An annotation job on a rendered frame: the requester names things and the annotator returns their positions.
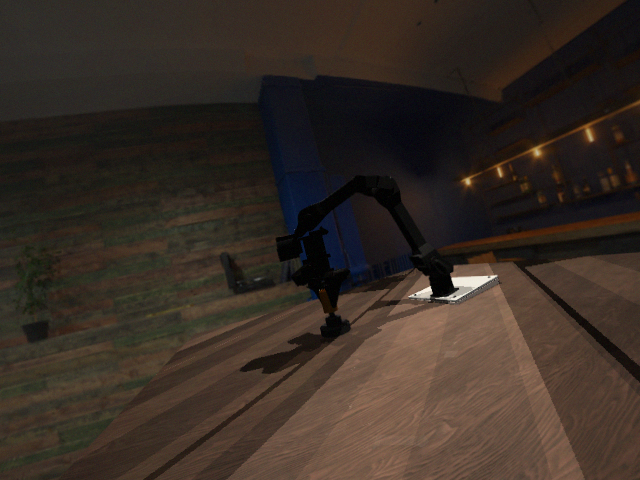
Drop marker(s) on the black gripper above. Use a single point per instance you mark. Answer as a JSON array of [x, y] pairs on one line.
[[329, 280]]

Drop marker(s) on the orange cylindrical knob with hole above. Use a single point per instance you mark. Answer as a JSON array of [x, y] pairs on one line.
[[327, 307]]

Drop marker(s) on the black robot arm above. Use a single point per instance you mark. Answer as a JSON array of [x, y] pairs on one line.
[[387, 193]]

